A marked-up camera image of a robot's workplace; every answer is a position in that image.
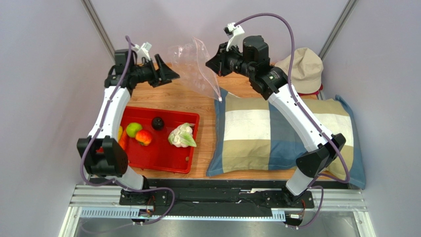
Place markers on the plaid blue beige pillow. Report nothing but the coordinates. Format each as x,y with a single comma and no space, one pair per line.
251,134

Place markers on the beige bucket hat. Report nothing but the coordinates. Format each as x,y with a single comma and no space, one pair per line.
307,71

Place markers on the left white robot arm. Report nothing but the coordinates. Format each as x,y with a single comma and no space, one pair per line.
101,154

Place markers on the green apple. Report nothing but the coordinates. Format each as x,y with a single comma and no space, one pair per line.
132,129

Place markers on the white green cauliflower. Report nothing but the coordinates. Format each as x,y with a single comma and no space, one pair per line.
182,136

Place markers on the yellow mango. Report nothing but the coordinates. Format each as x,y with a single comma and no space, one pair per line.
120,132

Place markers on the red plastic tray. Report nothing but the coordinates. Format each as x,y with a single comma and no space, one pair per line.
160,154

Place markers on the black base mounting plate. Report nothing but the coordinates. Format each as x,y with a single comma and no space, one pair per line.
213,198

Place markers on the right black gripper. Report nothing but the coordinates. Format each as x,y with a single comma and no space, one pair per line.
222,62

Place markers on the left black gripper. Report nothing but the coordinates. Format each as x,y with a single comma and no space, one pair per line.
163,73

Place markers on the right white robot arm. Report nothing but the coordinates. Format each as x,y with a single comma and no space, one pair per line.
322,146

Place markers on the dark purple mangosteen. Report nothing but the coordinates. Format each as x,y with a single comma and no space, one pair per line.
157,123

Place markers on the clear zip top bag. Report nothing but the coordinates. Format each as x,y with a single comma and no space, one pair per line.
189,61

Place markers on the aluminium frame rail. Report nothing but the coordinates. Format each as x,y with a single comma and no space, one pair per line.
339,211

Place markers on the orange carrot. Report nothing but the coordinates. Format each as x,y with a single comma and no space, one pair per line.
123,140

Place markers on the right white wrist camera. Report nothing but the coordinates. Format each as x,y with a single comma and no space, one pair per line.
235,34

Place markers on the red yellow apple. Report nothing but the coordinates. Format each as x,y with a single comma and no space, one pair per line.
144,137

